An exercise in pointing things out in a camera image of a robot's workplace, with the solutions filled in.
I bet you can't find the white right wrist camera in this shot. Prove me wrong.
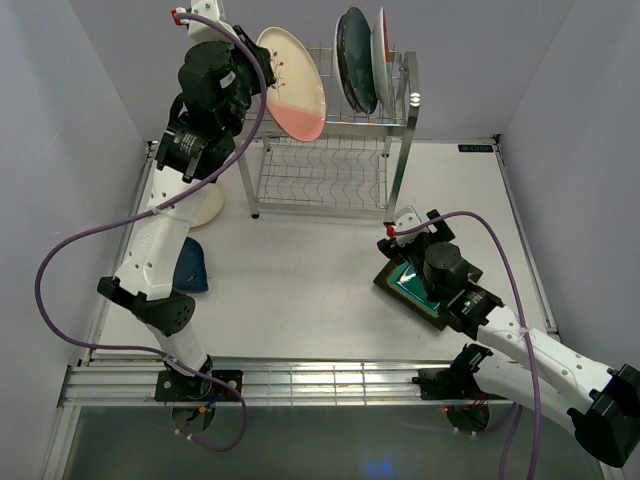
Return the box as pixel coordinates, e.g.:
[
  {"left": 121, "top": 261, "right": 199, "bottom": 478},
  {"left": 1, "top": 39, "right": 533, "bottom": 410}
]
[{"left": 386, "top": 206, "right": 425, "bottom": 246}]

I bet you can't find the dark blue leaf-shaped dish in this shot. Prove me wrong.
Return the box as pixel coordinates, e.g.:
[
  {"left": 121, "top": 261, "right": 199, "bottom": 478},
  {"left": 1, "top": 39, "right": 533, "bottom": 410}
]
[{"left": 172, "top": 237, "right": 209, "bottom": 293}]

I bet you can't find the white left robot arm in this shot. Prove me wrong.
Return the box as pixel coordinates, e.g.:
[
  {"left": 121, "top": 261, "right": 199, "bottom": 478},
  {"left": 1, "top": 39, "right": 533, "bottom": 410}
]
[{"left": 97, "top": 26, "right": 275, "bottom": 400}]

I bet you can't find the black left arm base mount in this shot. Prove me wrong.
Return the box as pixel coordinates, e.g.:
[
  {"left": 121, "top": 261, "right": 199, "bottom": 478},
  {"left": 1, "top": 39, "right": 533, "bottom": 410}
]
[{"left": 153, "top": 369, "right": 237, "bottom": 403}]

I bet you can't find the cream and pink plate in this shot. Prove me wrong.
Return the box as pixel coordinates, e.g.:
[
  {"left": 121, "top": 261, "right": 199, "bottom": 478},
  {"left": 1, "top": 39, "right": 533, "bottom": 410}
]
[{"left": 257, "top": 26, "right": 327, "bottom": 142}]

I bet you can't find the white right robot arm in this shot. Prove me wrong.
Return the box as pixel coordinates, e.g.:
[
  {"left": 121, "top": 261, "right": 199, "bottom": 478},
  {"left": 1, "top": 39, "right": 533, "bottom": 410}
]
[{"left": 377, "top": 207, "right": 639, "bottom": 468}]

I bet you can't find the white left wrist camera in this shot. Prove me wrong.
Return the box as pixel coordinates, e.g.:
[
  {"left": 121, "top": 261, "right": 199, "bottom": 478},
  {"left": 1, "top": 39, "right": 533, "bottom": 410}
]
[{"left": 171, "top": 0, "right": 235, "bottom": 43}]

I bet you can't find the white plate green red rim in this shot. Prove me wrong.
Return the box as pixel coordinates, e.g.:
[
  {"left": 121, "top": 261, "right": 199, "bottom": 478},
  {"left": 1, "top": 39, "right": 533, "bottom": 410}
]
[{"left": 333, "top": 14, "right": 356, "bottom": 111}]

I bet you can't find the right corner table label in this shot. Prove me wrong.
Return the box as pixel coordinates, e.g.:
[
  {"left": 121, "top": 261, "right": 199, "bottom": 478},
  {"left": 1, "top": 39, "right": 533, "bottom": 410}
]
[{"left": 458, "top": 144, "right": 494, "bottom": 153}]

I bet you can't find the cream round plate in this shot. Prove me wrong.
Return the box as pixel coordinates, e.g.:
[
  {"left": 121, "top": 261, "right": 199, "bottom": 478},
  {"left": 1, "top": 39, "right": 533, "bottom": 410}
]
[{"left": 191, "top": 182, "right": 226, "bottom": 229}]

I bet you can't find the red and teal floral plate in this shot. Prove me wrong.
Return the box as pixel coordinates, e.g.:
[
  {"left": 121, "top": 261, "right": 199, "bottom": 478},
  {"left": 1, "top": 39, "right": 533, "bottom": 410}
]
[{"left": 370, "top": 7, "right": 395, "bottom": 117}]

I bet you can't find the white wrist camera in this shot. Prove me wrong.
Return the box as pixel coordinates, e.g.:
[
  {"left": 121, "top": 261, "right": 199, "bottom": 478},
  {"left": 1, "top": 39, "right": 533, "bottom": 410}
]
[
  {"left": 386, "top": 206, "right": 425, "bottom": 246},
  {"left": 171, "top": 0, "right": 235, "bottom": 43}
]

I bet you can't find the dark teal floral plate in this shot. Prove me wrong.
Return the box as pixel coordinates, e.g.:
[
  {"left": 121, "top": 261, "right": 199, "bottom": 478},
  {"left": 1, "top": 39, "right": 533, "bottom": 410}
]
[{"left": 343, "top": 7, "right": 378, "bottom": 115}]

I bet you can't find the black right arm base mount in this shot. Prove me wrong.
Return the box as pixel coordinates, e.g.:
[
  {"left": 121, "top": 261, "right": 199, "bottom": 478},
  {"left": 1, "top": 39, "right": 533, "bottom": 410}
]
[{"left": 411, "top": 368, "right": 481, "bottom": 400}]

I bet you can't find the two-tier steel dish rack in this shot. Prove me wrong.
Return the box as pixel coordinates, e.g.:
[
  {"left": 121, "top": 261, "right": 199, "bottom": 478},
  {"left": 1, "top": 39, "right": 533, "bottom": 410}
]
[{"left": 238, "top": 47, "right": 421, "bottom": 223}]

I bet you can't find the green square plate dark rim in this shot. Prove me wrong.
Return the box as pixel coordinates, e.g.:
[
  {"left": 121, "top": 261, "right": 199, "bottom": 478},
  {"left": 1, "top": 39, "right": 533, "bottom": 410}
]
[{"left": 372, "top": 249, "right": 484, "bottom": 332}]

